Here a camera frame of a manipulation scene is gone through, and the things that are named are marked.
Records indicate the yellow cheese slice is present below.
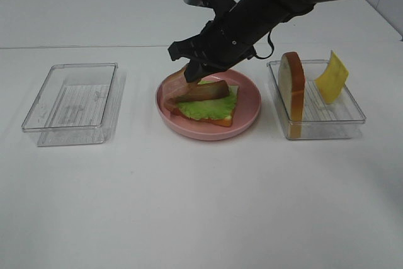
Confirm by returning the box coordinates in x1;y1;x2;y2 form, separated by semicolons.
314;50;349;104

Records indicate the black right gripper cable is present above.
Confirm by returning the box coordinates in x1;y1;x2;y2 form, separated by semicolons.
253;13;292;60

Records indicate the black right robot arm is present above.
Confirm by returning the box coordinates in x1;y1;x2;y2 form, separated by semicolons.
168;0;337;82

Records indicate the clear plastic right tray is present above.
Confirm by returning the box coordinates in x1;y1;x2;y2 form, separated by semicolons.
267;60;366;140

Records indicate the upright bread slice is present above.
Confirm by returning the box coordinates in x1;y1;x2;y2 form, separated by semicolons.
278;52;305;122

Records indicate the pink bacon strip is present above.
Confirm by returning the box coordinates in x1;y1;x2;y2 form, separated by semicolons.
161;64;200;111

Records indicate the clear plastic left tray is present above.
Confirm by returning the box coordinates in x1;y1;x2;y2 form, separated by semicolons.
21;63;121;147

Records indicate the brown bacon strip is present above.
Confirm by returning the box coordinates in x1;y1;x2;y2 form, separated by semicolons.
174;80;230;103

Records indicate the clear plastic tray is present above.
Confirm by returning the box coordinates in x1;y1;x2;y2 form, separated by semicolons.
21;63;121;147
267;60;366;140

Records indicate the white bread slice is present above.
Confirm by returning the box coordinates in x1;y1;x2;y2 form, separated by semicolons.
169;84;239;128

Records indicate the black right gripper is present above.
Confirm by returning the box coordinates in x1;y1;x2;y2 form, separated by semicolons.
168;11;256;83

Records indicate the green lettuce leaf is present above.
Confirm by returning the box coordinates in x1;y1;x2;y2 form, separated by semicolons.
175;79;237;122

